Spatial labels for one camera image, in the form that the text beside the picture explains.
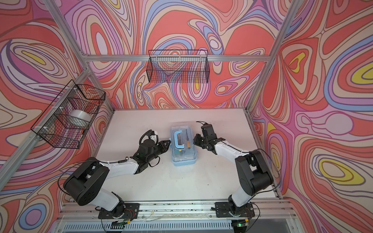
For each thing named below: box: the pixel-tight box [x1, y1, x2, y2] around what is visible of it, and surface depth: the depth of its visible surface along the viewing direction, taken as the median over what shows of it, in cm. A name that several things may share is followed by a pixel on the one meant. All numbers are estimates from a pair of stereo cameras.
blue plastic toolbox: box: [169, 124, 198, 167], surface depth 88 cm
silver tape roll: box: [69, 109, 92, 129], surface depth 74 cm
